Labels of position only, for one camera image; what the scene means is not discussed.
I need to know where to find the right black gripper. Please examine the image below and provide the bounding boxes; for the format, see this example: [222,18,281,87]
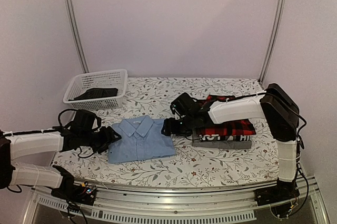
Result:
[161,114,195,137]

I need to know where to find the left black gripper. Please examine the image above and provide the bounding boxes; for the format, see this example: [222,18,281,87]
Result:
[81,126,121,154]

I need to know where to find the light blue long sleeve shirt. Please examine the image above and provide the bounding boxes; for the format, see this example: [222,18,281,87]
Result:
[108,115,176,164]

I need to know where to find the black shirt white letters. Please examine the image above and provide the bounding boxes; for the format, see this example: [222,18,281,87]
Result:
[199,134,251,142]

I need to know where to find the red black plaid shirt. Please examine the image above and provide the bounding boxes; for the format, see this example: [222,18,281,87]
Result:
[197,94,256,136]

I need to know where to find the grey shirt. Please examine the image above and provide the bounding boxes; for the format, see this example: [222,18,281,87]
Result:
[192,130,252,150]

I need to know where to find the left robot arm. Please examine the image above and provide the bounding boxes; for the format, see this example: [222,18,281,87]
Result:
[1,109,122,200]

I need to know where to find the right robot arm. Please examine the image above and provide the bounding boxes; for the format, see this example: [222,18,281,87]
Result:
[161,83,307,201]

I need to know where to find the floral table mat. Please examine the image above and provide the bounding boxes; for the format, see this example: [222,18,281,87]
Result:
[52,77,279,188]

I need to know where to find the white plastic basket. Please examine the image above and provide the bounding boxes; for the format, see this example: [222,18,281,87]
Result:
[63,69,128,110]

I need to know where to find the dark shirt in basket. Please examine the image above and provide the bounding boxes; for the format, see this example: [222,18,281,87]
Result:
[72,88,118,101]

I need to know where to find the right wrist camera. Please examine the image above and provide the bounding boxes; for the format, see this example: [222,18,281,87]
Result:
[170,104,182,120]

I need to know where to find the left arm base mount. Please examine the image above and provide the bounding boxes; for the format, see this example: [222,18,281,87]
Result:
[51,165,97,206]

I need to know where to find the aluminium front rail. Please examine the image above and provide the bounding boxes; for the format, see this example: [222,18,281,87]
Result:
[23,176,332,223]

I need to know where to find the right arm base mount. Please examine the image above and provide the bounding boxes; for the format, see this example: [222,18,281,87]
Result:
[254,177,300,219]

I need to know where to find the left aluminium post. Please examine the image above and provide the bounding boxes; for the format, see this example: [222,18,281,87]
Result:
[64,0,89,73]

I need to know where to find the aluminium post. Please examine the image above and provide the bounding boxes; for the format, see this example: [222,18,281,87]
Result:
[64,0,89,73]
[258,0,286,85]

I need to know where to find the right aluminium post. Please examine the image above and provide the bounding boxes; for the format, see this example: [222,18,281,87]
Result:
[258,0,286,85]

